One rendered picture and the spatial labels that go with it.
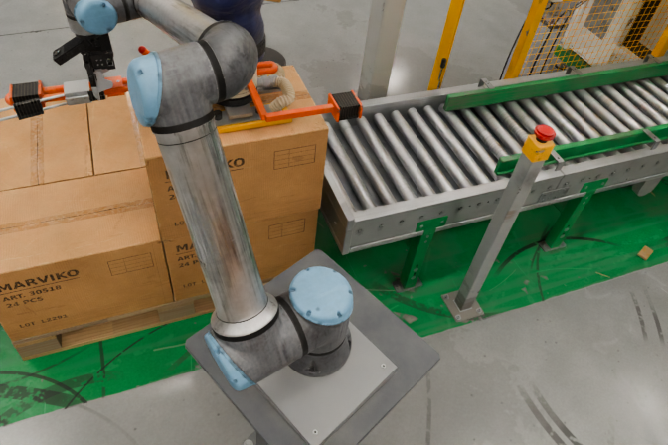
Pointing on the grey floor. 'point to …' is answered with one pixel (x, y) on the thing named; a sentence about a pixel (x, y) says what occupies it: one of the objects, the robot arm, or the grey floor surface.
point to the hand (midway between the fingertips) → (95, 89)
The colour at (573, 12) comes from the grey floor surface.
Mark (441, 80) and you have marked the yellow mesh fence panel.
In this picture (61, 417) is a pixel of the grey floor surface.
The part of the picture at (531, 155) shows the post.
